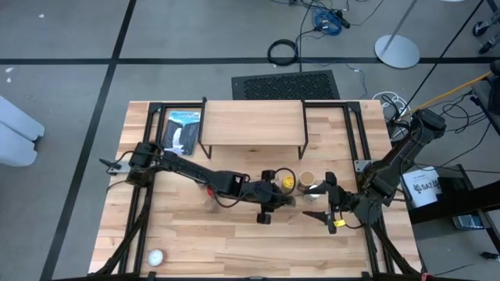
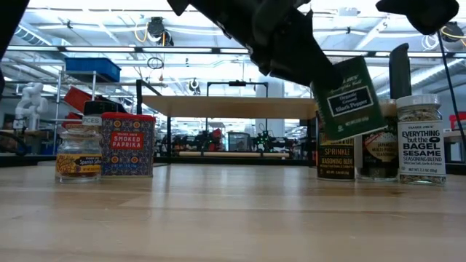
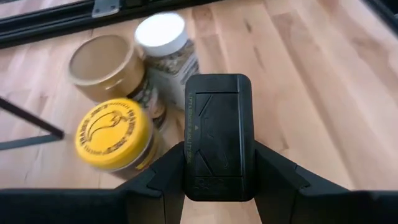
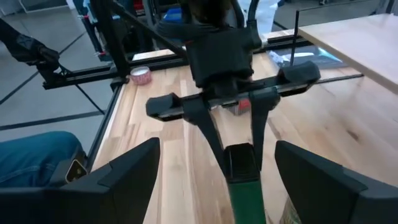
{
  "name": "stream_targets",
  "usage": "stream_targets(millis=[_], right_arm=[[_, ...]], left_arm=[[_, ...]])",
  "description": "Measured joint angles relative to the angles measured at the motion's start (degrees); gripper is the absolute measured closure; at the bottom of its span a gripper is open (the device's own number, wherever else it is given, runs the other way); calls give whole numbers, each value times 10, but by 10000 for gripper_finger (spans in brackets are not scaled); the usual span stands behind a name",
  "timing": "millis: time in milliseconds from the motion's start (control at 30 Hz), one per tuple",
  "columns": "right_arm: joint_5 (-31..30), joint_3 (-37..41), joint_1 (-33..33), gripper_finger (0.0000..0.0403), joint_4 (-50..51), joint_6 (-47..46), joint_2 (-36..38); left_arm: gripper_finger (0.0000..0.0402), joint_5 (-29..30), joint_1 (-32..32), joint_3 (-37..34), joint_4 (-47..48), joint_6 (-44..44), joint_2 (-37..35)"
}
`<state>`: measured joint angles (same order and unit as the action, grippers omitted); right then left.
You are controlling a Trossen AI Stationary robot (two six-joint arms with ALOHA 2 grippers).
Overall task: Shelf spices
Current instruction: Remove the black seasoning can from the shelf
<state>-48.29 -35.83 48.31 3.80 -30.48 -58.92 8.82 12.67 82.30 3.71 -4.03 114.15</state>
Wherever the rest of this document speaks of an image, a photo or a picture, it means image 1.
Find white-lid bagel sesame seasoning jar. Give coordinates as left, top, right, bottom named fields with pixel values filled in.
left=303, top=183, right=325, bottom=205

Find yellow-lid crunchy onion can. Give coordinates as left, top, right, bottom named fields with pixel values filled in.
left=280, top=175, right=297, bottom=195

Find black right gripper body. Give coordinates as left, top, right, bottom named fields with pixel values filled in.
left=325, top=172, right=370, bottom=235

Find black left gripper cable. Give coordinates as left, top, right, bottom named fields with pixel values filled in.
left=272, top=166, right=298, bottom=188

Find blue coiled cable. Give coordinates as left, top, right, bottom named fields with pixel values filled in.
left=312, top=9, right=344, bottom=37

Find black side cart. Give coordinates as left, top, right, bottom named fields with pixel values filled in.
left=405, top=163, right=500, bottom=235

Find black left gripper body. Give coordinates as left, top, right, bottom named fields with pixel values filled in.
left=234, top=170, right=282, bottom=226

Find white coiled cable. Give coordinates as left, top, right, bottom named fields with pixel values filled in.
left=372, top=91, right=412, bottom=118

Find tan-lid furikake seasoning jar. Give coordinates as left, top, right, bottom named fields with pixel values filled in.
left=298, top=170, right=316, bottom=192

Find black mesh computer case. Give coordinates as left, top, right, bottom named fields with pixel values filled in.
left=230, top=69, right=341, bottom=101

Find thin black slanted pole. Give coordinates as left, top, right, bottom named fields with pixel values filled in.
left=405, top=0, right=486, bottom=112

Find magazine with waterfall cover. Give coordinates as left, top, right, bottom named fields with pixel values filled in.
left=160, top=109, right=202, bottom=156

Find pale grey furniture piece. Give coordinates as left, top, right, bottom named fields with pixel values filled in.
left=0, top=95, right=46, bottom=168

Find yellow floor cable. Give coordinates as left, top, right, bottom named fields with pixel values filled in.
left=400, top=71, right=494, bottom=118

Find wheeled cart base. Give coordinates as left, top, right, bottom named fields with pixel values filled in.
left=471, top=9, right=500, bottom=55

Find black coiled cable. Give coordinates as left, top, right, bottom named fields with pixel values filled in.
left=267, top=38, right=300, bottom=66

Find grey round-base floor stand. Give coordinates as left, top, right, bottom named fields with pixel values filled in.
left=373, top=0, right=421, bottom=69

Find wooden shelf riser black legs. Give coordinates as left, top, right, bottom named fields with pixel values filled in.
left=198, top=97, right=309, bottom=160

